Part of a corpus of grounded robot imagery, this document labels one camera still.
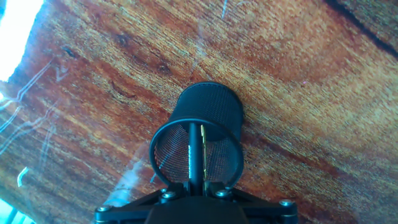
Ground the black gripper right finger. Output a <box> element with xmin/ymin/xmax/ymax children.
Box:
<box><xmin>203</xmin><ymin>180</ymin><xmax>299</xmax><ymax>224</ymax></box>

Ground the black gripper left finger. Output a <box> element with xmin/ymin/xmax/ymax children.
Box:
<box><xmin>94</xmin><ymin>180</ymin><xmax>191</xmax><ymax>224</ymax></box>

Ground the black pen with gold tip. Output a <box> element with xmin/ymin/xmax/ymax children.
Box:
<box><xmin>187</xmin><ymin>122</ymin><xmax>208</xmax><ymax>197</ymax></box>

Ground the black mesh pen holder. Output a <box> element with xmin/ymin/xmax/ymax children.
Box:
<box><xmin>148</xmin><ymin>81</ymin><xmax>245</xmax><ymax>190</ymax></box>

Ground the wood grain board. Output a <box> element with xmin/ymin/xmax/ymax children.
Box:
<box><xmin>0</xmin><ymin>0</ymin><xmax>398</xmax><ymax>224</ymax></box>

